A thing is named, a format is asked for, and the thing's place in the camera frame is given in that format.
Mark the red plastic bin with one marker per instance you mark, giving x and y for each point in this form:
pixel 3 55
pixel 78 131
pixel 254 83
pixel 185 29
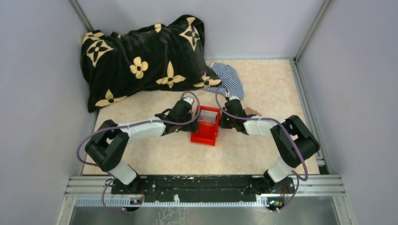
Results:
pixel 207 133

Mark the pink leather card holder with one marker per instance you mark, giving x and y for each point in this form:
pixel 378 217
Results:
pixel 251 112

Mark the grey card in bin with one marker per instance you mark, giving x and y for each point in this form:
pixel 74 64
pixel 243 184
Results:
pixel 208 117

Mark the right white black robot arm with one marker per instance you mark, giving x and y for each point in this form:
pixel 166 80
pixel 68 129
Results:
pixel 294 141

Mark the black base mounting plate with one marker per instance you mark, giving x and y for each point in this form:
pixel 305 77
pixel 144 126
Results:
pixel 211 188

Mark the white cable duct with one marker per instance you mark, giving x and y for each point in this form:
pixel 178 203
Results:
pixel 127 201

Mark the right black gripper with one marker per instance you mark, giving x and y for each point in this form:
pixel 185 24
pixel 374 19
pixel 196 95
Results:
pixel 222 123

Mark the aluminium frame rail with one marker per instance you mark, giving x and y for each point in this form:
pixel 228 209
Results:
pixel 316 185

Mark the blue white striped cloth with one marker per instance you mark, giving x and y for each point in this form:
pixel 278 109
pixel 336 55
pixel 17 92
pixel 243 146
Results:
pixel 230 80

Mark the black floral plush blanket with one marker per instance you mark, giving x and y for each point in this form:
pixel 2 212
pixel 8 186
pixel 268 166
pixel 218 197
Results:
pixel 157 57

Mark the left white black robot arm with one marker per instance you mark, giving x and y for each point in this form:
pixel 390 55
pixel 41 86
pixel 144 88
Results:
pixel 107 145

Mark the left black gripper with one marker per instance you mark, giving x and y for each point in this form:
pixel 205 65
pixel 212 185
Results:
pixel 192 127

